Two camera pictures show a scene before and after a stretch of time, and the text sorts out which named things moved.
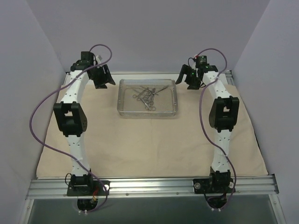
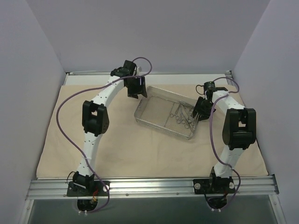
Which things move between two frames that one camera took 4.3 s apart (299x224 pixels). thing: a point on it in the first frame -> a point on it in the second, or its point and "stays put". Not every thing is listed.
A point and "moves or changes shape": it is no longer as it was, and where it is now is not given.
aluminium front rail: x=152 y=186 stays put
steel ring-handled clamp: x=150 y=96 -> x=179 y=121
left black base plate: x=96 y=188 stays put
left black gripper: x=100 y=76 -> x=136 y=88
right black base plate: x=213 y=185 stays put
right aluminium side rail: x=230 y=77 stays put
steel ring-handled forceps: x=150 y=107 -> x=188 y=121
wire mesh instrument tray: x=147 y=97 moves or changes shape
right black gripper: x=191 y=76 -> x=202 y=109
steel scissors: x=138 y=95 moves or changes shape
